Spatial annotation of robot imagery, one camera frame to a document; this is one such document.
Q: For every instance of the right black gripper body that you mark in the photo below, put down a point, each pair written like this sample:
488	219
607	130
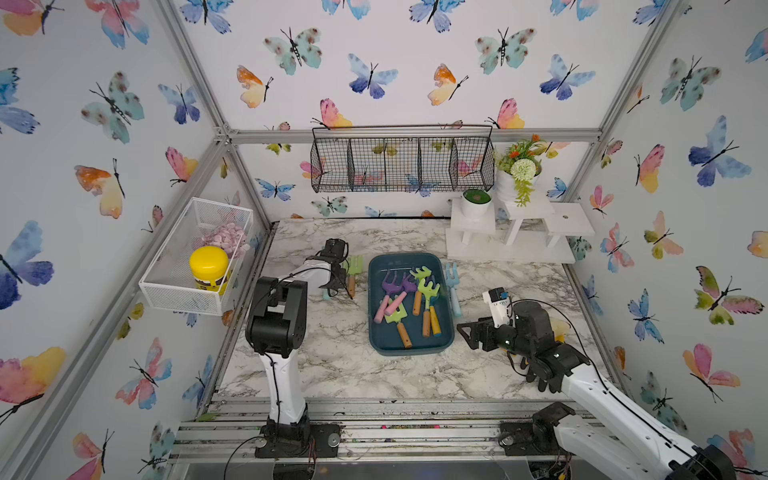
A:
508	339

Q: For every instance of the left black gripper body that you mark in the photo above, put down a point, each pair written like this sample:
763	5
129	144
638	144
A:
341	280

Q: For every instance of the purple fork pink handle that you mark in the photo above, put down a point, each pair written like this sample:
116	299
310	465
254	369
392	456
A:
392	287

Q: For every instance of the teal plastic storage box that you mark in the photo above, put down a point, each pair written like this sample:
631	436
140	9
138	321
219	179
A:
384	337

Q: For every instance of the green rake wooden handle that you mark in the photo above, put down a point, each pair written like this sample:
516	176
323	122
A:
420	274
430	291

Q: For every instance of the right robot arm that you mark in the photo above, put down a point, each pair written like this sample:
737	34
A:
599	424

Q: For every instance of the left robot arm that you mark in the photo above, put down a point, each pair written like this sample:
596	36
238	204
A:
276	329

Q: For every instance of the white knit glove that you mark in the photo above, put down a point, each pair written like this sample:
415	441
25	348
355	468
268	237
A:
561	329

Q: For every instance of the yellow black work glove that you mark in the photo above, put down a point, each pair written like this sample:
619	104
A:
547	372

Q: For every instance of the white tiered plant stand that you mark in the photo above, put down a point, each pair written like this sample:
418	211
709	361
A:
537	233

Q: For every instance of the pink flower bunch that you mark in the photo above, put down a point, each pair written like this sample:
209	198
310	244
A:
229	237

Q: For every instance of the small white pot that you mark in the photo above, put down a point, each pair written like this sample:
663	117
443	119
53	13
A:
475	203

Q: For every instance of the yellow lidded jar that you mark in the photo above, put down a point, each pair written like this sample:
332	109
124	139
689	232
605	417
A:
209	266

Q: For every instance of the white pot with flowers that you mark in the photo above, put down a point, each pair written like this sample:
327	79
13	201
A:
517	169

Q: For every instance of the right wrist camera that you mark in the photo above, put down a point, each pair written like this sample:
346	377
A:
498	301

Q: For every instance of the teal rake yellow handle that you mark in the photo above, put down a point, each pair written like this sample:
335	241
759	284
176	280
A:
433	327

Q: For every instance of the purple rake pink handle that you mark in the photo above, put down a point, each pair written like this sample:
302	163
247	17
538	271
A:
409	285

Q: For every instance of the black wire wall basket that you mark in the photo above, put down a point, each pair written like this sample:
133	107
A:
417	159

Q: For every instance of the white mesh wall basket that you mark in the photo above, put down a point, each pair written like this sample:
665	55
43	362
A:
168	283

